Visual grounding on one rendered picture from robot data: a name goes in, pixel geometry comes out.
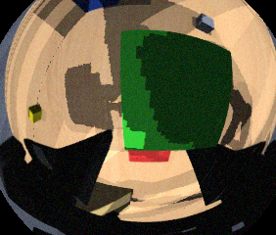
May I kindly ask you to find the green block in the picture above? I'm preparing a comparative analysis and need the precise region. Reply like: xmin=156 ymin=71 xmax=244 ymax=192
xmin=119 ymin=30 xmax=232 ymax=152

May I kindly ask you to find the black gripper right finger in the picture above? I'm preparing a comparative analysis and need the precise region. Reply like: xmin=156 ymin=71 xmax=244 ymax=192
xmin=186 ymin=141 xmax=266 ymax=207

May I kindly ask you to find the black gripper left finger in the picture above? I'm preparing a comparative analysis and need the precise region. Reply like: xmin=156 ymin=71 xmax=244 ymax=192
xmin=23 ymin=129 xmax=114 ymax=207

